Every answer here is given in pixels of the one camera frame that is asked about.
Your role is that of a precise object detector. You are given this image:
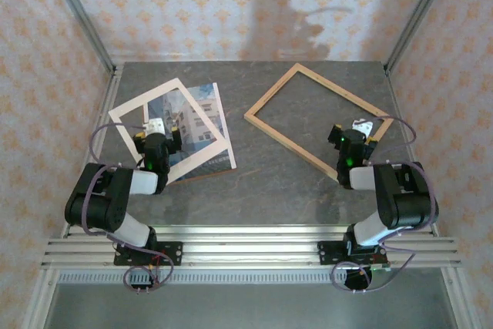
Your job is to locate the building photo print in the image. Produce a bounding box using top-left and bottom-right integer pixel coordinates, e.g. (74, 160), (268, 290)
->
(143, 82), (237, 183)

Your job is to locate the white mat board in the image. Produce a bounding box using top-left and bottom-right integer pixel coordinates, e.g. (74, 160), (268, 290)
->
(109, 78), (231, 186)

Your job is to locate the brown backing board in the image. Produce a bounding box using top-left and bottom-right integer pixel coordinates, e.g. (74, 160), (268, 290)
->
(169, 166), (237, 186)

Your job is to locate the light wooden picture frame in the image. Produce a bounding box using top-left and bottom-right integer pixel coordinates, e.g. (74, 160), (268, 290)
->
(243, 62), (394, 182)

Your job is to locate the wide aluminium beam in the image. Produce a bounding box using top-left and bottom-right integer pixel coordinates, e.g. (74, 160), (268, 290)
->
(40, 237), (462, 269)

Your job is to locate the aluminium corner leg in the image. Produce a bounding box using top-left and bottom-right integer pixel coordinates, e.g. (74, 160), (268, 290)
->
(441, 267), (483, 329)
(18, 267), (59, 329)

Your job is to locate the grey metal sheet panel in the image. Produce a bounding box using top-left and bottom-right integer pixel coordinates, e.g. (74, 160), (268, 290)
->
(42, 282), (461, 329)

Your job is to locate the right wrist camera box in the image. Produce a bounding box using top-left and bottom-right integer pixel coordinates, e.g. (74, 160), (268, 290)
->
(350, 116), (375, 138)

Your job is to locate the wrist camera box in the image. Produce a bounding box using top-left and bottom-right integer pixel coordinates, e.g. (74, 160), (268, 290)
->
(143, 116), (167, 136)
(350, 116), (375, 138)

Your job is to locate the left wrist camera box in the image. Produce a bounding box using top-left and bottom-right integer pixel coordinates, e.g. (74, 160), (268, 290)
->
(143, 116), (167, 136)

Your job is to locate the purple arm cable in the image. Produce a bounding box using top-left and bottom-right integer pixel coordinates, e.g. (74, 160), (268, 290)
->
(65, 123), (155, 253)
(369, 115), (440, 268)

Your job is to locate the aluminium side rail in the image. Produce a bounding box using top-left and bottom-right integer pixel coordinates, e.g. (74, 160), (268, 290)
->
(61, 65), (125, 237)
(384, 69), (441, 237)

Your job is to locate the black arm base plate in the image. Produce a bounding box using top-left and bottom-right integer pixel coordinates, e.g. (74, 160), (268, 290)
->
(317, 240), (387, 267)
(113, 241), (183, 267)

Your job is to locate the aluminium table edge rail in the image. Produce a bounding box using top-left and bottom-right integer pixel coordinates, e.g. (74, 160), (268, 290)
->
(63, 223), (440, 238)

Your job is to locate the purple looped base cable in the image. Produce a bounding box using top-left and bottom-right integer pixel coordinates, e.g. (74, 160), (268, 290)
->
(122, 255), (174, 292)
(330, 261), (417, 294)

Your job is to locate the aluminium upright post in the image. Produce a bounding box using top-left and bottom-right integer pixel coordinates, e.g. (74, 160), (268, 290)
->
(40, 0), (117, 76)
(384, 0), (458, 76)

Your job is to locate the grey slotted cable duct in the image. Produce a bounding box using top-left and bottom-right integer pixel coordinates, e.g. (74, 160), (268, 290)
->
(57, 271), (450, 286)

